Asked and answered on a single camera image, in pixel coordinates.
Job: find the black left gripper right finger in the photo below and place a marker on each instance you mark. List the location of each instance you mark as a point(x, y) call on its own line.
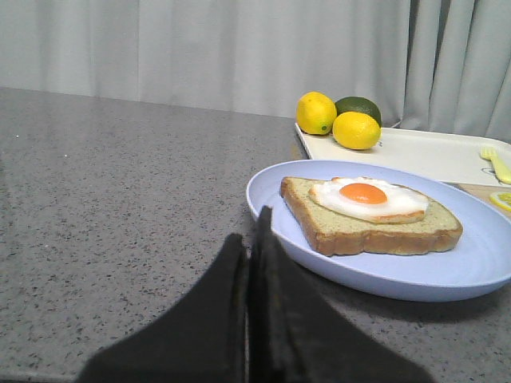
point(296, 336)

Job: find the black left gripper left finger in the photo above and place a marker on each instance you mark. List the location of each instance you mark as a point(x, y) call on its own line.
point(200, 339)

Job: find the bread slice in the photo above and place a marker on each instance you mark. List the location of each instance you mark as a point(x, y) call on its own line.
point(331, 233)

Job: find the fried egg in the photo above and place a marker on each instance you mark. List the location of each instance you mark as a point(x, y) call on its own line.
point(371, 200)

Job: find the light blue plate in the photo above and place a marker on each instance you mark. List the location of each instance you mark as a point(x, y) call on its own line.
point(478, 265)

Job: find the white tray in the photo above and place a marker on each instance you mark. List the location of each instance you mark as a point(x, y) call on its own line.
point(441, 156)

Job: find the front yellow lemon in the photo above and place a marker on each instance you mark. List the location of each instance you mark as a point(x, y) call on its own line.
point(354, 130)

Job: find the yellow lemon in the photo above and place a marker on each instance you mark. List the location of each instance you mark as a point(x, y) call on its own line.
point(315, 113)
point(354, 130)

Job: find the left yellow lemon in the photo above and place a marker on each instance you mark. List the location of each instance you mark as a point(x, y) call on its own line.
point(315, 113)

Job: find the wooden cutting board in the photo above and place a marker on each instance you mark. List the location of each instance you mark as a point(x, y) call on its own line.
point(483, 193)

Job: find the green lime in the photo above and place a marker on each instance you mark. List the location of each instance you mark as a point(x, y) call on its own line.
point(359, 105)

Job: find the lemon slice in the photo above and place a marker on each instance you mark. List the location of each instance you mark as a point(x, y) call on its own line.
point(501, 199)

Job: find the yellow plastic fork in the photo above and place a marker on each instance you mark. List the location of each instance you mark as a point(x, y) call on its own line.
point(502, 171)

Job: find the grey curtain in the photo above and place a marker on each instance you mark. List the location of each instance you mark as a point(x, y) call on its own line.
point(441, 66)

